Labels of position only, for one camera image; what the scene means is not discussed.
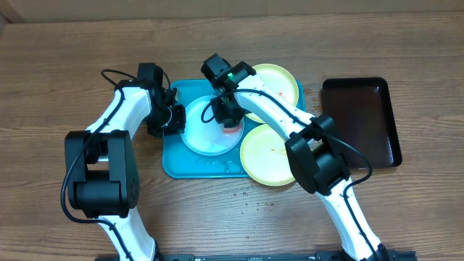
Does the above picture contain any red black sponge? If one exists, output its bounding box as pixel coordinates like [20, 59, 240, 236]
[223, 124, 242, 134]

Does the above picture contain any light blue plate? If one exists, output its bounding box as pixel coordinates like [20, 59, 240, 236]
[181, 95, 244, 156]

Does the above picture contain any yellow-green plate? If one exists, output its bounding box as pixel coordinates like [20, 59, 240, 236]
[253, 64, 299, 107]
[240, 125, 295, 186]

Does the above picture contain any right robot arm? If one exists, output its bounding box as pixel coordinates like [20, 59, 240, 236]
[201, 54, 390, 260]

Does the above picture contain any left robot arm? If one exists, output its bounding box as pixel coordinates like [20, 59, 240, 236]
[60, 63, 186, 260]

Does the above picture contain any black rectangular tray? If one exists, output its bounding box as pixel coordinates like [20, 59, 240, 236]
[322, 77, 402, 169]

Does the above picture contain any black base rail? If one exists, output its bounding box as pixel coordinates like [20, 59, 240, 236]
[94, 250, 418, 261]

